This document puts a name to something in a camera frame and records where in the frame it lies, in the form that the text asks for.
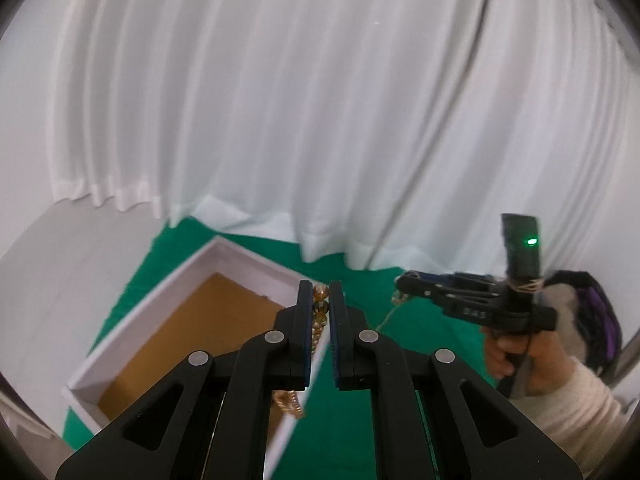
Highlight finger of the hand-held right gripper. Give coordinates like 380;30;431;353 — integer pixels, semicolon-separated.
400;270;453;291
394;280;452;314

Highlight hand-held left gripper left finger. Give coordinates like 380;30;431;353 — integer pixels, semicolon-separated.
55;280;314;480

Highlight metal pole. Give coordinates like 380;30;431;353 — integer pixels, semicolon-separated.
611;329;640;403

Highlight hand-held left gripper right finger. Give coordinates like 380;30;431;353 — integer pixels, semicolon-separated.
327;280;587;480

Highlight person's right forearm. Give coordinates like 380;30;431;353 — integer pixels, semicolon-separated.
510;357;632;480

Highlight white curtain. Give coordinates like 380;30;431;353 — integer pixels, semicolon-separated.
0;0;640;286

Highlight green cloth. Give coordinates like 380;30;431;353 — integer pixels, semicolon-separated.
60;215;506;480

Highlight gold bead necklace amber stones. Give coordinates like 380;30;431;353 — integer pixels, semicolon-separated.
272;282;333;421

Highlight thin gold chain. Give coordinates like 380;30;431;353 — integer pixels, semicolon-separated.
375;291;412;335

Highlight white box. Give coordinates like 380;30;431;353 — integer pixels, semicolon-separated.
62;236;332;480

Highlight person's right hand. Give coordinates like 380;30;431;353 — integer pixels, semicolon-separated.
482;327;571;398

